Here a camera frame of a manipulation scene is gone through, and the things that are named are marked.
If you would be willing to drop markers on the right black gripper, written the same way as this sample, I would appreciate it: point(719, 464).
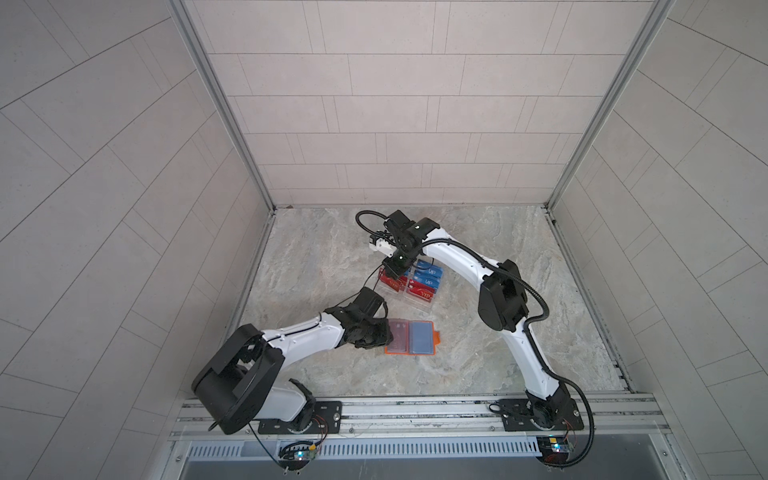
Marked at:
point(393, 268)

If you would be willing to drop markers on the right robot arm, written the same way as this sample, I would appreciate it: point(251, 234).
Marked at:
point(506, 304)

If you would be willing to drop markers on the right clear card display stand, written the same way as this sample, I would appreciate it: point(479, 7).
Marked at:
point(423, 281)

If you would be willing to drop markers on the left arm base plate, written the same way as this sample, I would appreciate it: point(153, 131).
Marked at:
point(321, 417)

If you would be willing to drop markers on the aluminium mounting rail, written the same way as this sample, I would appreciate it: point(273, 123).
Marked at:
point(435, 416)

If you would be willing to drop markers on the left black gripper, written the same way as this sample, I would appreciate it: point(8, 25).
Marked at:
point(383, 337)

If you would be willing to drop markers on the orange card holder wallet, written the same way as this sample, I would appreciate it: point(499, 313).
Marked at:
point(423, 338)

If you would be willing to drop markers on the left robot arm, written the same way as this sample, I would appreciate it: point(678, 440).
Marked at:
point(240, 383)

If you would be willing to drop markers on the red VIP card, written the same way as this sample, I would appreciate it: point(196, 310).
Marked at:
point(400, 337)

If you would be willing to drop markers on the circuit board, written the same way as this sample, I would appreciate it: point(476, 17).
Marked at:
point(554, 449)
point(295, 456)

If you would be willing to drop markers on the left circuit board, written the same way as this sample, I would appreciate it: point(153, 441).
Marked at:
point(295, 456)

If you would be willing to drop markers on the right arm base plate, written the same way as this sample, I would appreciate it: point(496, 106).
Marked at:
point(528, 415)

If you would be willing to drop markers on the right circuit board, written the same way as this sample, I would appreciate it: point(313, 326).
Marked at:
point(554, 449)

